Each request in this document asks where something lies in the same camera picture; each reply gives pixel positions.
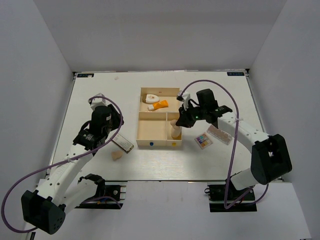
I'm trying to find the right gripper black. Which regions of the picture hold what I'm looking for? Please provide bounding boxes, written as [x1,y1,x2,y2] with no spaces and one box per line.
[176,102,207,129]

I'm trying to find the beige makeup sponge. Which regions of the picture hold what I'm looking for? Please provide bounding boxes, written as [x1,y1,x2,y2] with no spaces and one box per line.
[111,150,124,161]
[170,119,178,128]

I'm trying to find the round white powder puff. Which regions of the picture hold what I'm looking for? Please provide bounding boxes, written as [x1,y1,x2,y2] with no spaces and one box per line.
[170,126,182,139]

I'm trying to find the orange sunscreen tube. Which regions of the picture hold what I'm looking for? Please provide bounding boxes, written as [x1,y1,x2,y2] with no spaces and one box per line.
[147,100,169,111]

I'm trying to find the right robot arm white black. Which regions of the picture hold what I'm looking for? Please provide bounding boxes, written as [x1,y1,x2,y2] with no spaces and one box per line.
[176,89,293,200]

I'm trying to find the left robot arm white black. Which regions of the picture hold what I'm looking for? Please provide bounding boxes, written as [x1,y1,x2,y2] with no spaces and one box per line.
[21,103,123,235]

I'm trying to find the cream organizer tray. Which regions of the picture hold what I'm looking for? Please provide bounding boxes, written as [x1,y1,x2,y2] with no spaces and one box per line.
[136,87,182,149]

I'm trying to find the colourful eyeshadow palette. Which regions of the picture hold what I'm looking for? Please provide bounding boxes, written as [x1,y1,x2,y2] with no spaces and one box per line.
[194,133,213,150]

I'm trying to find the nude eyeshadow palette clear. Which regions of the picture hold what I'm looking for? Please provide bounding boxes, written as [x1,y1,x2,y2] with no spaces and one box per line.
[206,125,233,145]

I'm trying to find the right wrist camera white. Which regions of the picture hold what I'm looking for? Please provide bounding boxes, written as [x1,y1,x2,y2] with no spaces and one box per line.
[176,90,191,109]

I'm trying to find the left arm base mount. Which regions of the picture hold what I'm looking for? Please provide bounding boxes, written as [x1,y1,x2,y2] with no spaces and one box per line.
[75,173,128,210]

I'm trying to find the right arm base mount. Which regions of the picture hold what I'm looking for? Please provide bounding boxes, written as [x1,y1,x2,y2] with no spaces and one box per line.
[203,182,258,213]

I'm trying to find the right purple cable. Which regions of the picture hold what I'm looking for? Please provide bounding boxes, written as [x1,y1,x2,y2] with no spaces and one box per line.
[177,79,270,210]

